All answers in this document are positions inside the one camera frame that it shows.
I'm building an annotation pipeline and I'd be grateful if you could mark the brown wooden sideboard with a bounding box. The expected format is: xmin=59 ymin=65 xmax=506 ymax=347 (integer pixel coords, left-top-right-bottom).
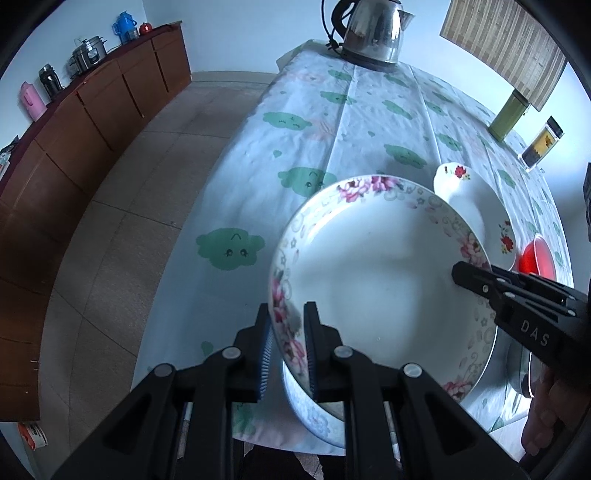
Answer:
xmin=0 ymin=22 xmax=190 ymax=422

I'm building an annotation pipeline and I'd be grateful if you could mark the right hand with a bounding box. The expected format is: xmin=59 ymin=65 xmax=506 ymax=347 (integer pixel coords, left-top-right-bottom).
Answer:
xmin=521 ymin=371 xmax=590 ymax=456

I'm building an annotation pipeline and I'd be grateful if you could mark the red plastic bowl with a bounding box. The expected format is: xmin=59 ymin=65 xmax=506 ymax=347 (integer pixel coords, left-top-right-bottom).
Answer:
xmin=518 ymin=234 xmax=556 ymax=280

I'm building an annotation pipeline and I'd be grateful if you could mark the pink floral white plate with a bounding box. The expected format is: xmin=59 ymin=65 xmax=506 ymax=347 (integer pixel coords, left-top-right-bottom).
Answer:
xmin=270 ymin=175 xmax=497 ymax=447

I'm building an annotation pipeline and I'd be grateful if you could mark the red floral white plate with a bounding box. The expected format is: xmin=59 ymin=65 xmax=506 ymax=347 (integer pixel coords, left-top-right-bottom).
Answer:
xmin=434 ymin=162 xmax=517 ymax=270

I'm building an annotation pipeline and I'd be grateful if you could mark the red round object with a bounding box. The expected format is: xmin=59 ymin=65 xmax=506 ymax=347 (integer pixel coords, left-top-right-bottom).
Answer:
xmin=138 ymin=22 xmax=152 ymax=35

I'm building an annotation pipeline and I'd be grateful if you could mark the cloud pattern tablecloth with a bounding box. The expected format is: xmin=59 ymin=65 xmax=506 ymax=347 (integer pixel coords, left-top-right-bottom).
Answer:
xmin=131 ymin=38 xmax=576 ymax=458

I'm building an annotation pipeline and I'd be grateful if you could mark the blue plastic jug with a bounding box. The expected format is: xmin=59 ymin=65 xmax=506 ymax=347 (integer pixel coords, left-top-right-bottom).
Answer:
xmin=112 ymin=11 xmax=139 ymax=45

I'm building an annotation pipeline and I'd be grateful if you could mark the clear jar black lid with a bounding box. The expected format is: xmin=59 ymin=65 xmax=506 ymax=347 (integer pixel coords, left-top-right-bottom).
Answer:
xmin=521 ymin=116 xmax=564 ymax=171

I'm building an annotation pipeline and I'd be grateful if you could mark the steel rice cooker pot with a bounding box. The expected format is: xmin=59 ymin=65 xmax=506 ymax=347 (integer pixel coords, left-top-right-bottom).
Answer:
xmin=68 ymin=36 xmax=107 ymax=77

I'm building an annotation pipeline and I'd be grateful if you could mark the black thermos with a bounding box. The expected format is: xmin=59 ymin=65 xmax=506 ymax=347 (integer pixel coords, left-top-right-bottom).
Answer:
xmin=38 ymin=64 xmax=63 ymax=100

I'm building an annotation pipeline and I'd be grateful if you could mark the green tea canister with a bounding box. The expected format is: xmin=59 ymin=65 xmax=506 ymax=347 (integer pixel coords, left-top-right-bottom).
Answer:
xmin=488 ymin=89 xmax=530 ymax=142

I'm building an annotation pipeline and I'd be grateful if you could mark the red white package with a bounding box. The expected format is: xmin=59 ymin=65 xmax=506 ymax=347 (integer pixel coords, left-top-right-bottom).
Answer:
xmin=17 ymin=422 xmax=48 ymax=451

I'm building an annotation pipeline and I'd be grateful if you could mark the pink thermos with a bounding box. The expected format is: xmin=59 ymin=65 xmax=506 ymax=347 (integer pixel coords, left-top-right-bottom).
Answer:
xmin=19 ymin=82 xmax=47 ymax=122

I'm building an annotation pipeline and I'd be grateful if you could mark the bamboo blind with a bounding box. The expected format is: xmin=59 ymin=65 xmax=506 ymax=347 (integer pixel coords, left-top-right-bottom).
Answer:
xmin=441 ymin=0 xmax=567 ymax=111

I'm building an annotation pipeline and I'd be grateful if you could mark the stainless steel kettle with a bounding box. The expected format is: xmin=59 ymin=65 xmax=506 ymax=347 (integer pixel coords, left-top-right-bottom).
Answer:
xmin=322 ymin=0 xmax=414 ymax=73

